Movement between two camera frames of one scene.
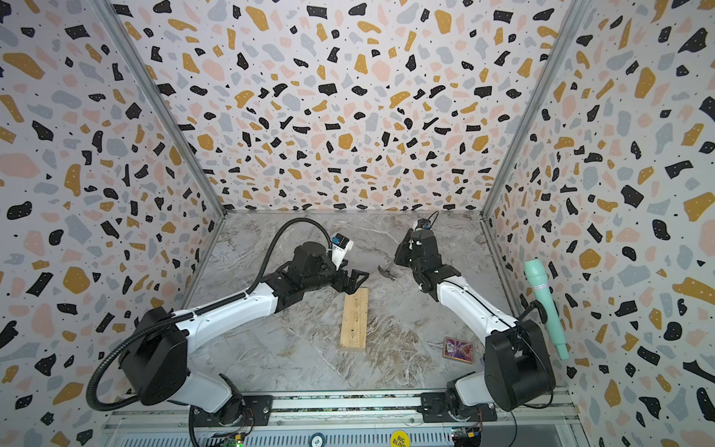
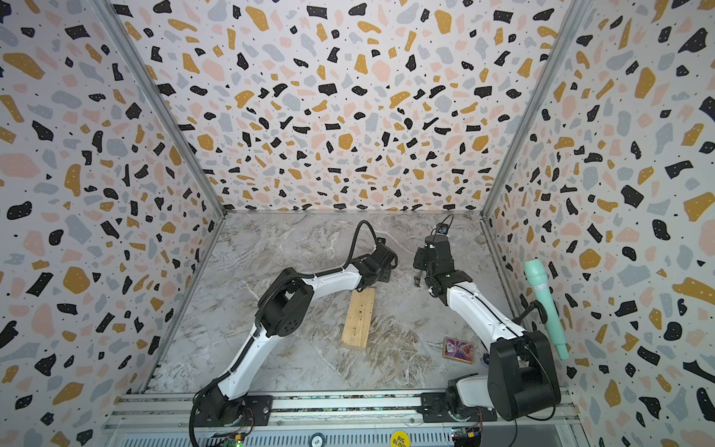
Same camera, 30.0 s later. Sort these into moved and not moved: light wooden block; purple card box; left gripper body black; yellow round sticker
Moved: left gripper body black
Not moved: yellow round sticker; light wooden block; purple card box
